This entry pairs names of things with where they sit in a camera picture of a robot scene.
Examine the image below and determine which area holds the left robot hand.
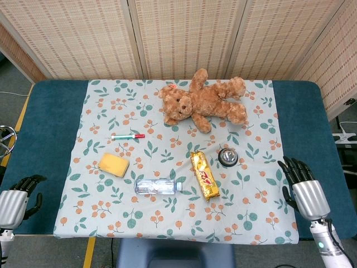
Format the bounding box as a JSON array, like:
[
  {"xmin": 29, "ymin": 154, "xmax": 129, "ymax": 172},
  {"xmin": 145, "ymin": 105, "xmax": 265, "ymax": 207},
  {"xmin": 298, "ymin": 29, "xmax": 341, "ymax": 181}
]
[{"xmin": 0, "ymin": 174, "xmax": 47, "ymax": 230}]

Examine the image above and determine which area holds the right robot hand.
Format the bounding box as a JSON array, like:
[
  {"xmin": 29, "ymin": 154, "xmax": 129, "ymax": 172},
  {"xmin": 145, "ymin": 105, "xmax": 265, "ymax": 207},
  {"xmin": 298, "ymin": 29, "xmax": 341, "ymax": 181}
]
[{"xmin": 277, "ymin": 156, "xmax": 331, "ymax": 222}]

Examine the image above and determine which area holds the black call bell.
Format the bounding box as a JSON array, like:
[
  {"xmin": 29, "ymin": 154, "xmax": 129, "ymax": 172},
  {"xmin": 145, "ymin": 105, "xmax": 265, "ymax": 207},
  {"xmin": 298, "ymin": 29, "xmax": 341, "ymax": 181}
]
[{"xmin": 218, "ymin": 148, "xmax": 239, "ymax": 168}]

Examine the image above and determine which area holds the gold snack package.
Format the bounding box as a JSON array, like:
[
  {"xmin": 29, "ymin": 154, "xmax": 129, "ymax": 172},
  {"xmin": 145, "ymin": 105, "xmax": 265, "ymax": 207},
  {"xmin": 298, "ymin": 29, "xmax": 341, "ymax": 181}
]
[{"xmin": 190, "ymin": 151, "xmax": 221, "ymax": 202}]

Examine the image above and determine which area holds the yellow sponge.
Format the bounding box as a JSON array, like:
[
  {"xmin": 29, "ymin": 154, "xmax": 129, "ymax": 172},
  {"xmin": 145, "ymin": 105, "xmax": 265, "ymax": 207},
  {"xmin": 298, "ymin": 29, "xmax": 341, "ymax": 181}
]
[{"xmin": 98, "ymin": 152, "xmax": 131, "ymax": 179}]

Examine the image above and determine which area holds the red and green marker pen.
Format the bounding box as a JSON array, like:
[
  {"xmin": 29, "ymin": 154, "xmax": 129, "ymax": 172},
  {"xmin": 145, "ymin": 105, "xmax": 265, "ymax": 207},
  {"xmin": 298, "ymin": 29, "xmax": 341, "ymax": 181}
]
[{"xmin": 110, "ymin": 133, "xmax": 146, "ymax": 140}]

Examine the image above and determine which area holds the floral patterned tablecloth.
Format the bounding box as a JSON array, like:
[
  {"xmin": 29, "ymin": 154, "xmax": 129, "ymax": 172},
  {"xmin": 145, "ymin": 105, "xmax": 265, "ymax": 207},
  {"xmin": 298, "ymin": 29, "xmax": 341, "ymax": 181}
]
[{"xmin": 52, "ymin": 79, "xmax": 300, "ymax": 246}]

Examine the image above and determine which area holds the brown teddy bear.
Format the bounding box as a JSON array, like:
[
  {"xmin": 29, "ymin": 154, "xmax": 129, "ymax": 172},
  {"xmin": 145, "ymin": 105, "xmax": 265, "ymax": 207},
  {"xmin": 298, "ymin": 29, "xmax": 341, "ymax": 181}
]
[{"xmin": 158, "ymin": 68, "xmax": 249, "ymax": 133}]

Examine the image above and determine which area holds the clear plastic water bottle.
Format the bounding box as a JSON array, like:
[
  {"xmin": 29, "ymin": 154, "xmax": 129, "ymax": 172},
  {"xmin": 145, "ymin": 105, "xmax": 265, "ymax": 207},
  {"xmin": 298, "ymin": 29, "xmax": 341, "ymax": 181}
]
[{"xmin": 134, "ymin": 178, "xmax": 184, "ymax": 195}]

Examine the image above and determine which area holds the folding woven screen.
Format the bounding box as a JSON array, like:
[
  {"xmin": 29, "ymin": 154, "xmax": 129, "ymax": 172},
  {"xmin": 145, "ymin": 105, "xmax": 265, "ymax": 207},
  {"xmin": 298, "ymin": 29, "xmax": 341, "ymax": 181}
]
[{"xmin": 0, "ymin": 0, "xmax": 357, "ymax": 121}]

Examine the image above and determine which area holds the metal stool frame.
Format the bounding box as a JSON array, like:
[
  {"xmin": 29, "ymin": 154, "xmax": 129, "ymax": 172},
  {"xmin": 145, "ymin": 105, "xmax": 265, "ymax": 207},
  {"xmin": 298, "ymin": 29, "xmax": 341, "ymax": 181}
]
[{"xmin": 0, "ymin": 125, "xmax": 17, "ymax": 161}]

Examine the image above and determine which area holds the white cable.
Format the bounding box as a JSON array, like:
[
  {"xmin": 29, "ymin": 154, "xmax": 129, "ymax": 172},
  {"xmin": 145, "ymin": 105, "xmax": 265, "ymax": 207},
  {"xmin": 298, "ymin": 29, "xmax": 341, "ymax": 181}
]
[{"xmin": 335, "ymin": 114, "xmax": 357, "ymax": 134}]

